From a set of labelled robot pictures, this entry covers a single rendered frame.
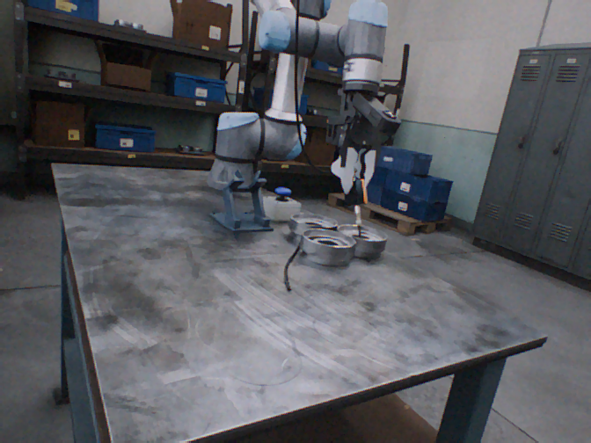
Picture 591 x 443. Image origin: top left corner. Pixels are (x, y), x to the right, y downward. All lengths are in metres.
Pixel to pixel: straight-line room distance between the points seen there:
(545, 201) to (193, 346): 3.90
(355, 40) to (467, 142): 4.49
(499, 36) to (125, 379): 5.18
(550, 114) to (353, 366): 3.91
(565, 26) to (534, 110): 0.98
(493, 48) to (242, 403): 5.13
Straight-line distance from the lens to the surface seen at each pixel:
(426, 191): 4.45
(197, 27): 4.39
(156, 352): 0.49
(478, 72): 5.41
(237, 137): 1.27
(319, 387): 0.46
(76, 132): 4.19
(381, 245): 0.86
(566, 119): 4.22
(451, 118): 5.51
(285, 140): 1.31
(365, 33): 0.87
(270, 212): 1.02
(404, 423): 0.87
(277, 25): 0.91
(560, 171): 4.18
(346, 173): 0.83
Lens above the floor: 1.07
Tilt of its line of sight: 15 degrees down
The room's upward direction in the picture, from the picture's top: 9 degrees clockwise
